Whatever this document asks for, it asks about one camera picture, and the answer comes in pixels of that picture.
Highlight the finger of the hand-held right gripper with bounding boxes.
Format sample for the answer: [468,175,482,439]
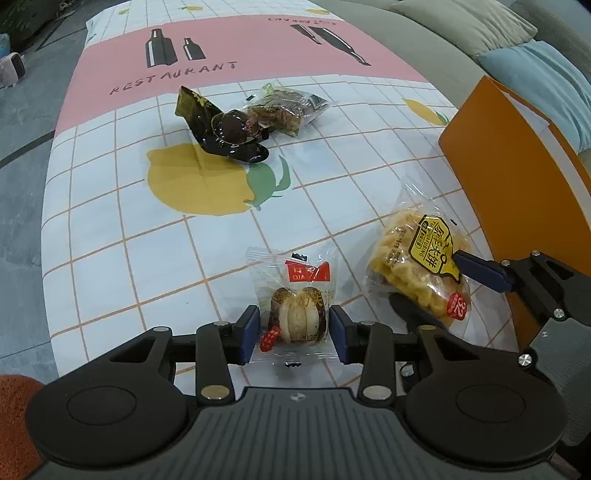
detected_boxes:
[388,291,453,334]
[450,249,591,328]

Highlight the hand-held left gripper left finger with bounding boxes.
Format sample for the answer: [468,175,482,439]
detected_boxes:
[106,305,260,407]

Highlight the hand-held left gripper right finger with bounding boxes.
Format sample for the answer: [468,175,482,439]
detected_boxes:
[329,305,488,407]

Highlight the small sandwich biscuit packet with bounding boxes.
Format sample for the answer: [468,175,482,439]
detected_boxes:
[245,244,340,370]

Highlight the yellow waffle cracker packet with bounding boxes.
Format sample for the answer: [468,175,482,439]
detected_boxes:
[362,185,474,330]

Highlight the orange cardboard box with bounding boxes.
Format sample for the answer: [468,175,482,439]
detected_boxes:
[438,76,591,352]

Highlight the person's left forearm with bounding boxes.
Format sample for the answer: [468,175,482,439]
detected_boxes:
[0,374,51,480]

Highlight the clear packet of dark snacks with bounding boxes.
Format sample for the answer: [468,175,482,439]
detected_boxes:
[245,82,333,137]

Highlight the printed checked tablecloth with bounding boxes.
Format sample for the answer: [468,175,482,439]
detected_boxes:
[41,0,522,384]

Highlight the dark brown snack packet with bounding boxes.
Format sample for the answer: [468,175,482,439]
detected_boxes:
[174,85,271,163]

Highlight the blue pillow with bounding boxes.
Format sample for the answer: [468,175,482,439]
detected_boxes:
[475,41,591,151]

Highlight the grey-green sofa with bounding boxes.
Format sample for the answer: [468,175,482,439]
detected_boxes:
[318,0,591,153]

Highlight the light grey pillow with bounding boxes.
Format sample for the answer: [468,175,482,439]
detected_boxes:
[390,0,539,56]

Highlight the small pink white heater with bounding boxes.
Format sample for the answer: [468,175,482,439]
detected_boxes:
[0,52,27,88]

